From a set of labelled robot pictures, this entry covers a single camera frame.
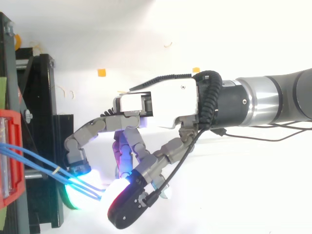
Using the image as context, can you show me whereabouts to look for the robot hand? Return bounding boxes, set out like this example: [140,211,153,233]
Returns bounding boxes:
[63,72,203,230]

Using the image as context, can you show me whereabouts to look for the blue cable bundle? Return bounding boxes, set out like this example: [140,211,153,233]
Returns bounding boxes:
[0,143,107,201]

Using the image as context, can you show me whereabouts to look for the black stand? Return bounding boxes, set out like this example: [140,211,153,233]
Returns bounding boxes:
[0,11,74,234]

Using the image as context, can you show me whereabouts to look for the red bin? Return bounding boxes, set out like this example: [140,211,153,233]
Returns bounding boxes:
[0,109,26,210]

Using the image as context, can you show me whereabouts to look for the black coiled cable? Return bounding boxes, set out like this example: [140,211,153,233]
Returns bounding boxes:
[193,70,223,130]

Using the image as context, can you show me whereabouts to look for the thin black cable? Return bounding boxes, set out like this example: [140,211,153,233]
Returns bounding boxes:
[211,119,312,142]
[143,128,206,208]

